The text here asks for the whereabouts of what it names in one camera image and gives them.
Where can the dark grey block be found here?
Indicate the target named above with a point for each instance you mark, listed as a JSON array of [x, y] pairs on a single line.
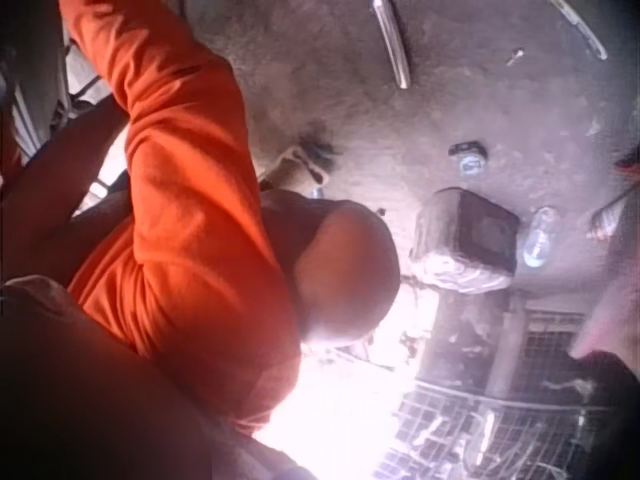
[[470, 235]]

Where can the long silver metal bar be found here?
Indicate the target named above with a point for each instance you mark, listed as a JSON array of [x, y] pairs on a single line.
[[392, 45]]

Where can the clear glass bulb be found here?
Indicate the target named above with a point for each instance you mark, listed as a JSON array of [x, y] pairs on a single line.
[[537, 245]]

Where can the small metal bolt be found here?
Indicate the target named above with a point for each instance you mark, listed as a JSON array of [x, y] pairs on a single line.
[[515, 56]]

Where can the pink cloth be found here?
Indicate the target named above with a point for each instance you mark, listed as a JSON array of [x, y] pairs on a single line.
[[612, 320]]

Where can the curved silver metal tool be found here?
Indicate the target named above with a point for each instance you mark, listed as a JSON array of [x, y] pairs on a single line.
[[582, 30]]

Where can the grey metal machine frame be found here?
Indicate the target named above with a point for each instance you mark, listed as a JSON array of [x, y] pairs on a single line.
[[75, 75]]

